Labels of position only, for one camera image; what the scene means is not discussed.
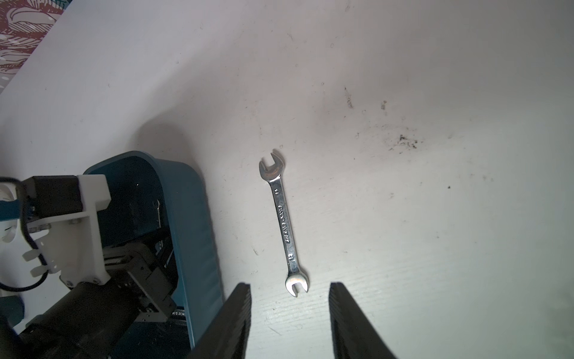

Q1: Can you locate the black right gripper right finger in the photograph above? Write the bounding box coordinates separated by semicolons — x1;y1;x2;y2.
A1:
329;282;396;359

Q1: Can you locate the small silver combination wrench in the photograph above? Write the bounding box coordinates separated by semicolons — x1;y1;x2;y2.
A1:
155;200;162;228

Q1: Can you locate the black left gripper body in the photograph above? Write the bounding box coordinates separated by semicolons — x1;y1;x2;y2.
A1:
103;243;176;323

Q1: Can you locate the teal plastic storage box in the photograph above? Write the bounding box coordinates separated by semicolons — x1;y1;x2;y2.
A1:
86;151;224;358

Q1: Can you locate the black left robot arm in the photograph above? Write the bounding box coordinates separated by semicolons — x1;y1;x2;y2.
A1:
1;243;179;358

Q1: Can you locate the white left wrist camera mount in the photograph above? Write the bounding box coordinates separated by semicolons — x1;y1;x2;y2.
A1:
16;174;111;288

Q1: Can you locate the large silver open-end wrench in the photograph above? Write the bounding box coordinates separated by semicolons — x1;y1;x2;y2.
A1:
259;150;309;298

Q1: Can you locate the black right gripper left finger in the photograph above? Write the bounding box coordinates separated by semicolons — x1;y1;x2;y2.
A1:
188;283;252;359

